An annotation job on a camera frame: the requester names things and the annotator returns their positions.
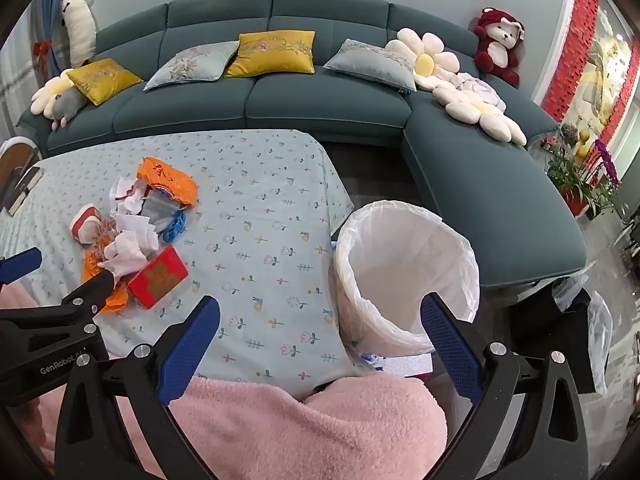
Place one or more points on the teal corner sofa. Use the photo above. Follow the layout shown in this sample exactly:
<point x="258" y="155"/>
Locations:
<point x="320" y="95"/>

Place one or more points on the yellow gourd ornament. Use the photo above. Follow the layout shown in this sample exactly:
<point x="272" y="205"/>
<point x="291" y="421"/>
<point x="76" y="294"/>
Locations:
<point x="582" y="147"/>

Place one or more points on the white flower-shaped cushion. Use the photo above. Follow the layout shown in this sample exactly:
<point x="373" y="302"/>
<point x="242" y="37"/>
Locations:
<point x="45" y="92"/>
<point x="425" y="62"/>
<point x="480" y="110"/>

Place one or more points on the thick dark-covered book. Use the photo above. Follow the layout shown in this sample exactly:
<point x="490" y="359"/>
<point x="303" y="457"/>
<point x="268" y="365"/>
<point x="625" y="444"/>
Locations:
<point x="20" y="200"/>

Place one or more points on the grey-blue embroidered cushion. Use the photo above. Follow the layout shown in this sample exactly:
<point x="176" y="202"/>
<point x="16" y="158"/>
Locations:
<point x="190" y="65"/>
<point x="370" y="62"/>

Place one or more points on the window curtain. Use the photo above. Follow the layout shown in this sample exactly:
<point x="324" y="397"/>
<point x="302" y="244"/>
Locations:
<point x="30" y="75"/>

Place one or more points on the purple orchid plant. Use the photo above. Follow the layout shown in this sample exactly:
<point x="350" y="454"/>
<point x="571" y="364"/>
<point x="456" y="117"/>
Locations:
<point x="607" y="165"/>

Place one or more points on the clear plastic bag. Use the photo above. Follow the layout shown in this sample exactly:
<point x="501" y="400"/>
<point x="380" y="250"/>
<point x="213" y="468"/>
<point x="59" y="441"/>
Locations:
<point x="600" y="325"/>

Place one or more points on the yellow embroidered cushion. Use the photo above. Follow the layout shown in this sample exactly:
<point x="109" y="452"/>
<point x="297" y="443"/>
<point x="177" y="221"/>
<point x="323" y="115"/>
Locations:
<point x="100" y="80"/>
<point x="272" y="52"/>

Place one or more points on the floral light blue tablecloth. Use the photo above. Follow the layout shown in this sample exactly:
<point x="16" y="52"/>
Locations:
<point x="260" y="210"/>

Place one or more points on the pink fleece garment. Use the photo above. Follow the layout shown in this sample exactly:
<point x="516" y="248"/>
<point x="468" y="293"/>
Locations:
<point x="300" y="435"/>

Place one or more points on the white crumpled cloth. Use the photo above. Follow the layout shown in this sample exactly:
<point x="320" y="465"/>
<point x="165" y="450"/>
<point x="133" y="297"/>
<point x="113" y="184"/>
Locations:
<point x="475" y="85"/>

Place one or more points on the long white plush toy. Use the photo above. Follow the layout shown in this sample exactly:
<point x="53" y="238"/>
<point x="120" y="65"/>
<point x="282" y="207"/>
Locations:
<point x="80" y="30"/>

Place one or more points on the grey foil packet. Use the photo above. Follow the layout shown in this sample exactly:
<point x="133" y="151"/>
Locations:
<point x="157" y="210"/>

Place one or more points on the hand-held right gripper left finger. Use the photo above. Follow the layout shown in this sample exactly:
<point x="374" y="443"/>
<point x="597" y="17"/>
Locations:
<point x="192" y="345"/>

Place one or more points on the orange cloth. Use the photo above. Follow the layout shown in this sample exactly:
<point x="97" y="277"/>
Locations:
<point x="165" y="175"/>

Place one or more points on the red curtain tassel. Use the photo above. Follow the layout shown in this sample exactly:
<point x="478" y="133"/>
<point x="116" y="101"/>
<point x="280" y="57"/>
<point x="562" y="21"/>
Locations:
<point x="42" y="50"/>

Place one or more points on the red cardboard box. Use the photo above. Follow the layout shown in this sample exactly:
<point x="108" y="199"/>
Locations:
<point x="160" y="275"/>

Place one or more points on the red paper-cut wall panel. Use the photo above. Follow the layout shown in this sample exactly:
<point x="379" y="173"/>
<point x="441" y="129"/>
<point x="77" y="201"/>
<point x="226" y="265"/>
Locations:
<point x="582" y="35"/>

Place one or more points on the green potted plant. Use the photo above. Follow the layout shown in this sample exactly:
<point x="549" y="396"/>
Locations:
<point x="565" y="170"/>

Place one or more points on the orange wrapper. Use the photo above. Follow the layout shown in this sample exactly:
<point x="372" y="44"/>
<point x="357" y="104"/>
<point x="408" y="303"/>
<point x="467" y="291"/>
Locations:
<point x="115" y="300"/>

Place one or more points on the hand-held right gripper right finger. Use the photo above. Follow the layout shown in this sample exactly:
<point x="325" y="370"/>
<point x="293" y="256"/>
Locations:
<point x="450" y="340"/>

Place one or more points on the black hardcover book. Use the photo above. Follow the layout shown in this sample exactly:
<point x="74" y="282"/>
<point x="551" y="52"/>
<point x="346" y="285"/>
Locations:
<point x="32" y="177"/>

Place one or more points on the red monkey plush toy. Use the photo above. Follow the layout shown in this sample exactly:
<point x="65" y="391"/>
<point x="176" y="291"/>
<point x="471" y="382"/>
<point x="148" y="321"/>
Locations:
<point x="482" y="55"/>

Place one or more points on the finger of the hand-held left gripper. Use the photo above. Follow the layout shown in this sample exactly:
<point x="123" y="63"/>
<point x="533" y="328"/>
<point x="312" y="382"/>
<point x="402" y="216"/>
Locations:
<point x="22" y="265"/>
<point x="87" y="292"/>

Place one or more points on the grey plush toy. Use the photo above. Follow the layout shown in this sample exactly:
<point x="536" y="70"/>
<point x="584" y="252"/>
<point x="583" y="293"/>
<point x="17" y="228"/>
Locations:
<point x="67" y="105"/>

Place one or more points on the round wooden side table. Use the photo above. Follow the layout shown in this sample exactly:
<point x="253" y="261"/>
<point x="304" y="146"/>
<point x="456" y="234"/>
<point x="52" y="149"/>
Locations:
<point x="15" y="155"/>

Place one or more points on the red and white paper cup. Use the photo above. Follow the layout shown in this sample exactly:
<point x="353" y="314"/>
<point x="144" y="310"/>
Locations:
<point x="82" y="225"/>

